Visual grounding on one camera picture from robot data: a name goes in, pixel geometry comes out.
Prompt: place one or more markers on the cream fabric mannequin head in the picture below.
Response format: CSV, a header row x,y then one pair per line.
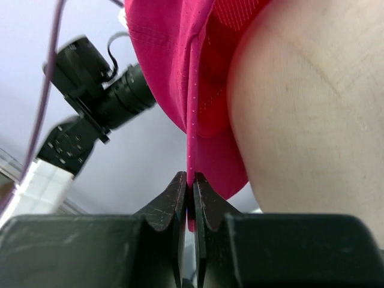
x,y
306,104

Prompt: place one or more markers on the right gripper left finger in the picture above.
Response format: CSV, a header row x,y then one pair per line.
x,y
140,250

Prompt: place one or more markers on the magenta baseball cap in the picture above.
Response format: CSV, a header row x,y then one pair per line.
x,y
184,49

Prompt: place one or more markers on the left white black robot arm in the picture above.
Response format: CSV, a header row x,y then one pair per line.
x,y
104,99

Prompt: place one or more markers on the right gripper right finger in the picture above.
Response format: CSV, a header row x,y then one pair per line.
x,y
280,250

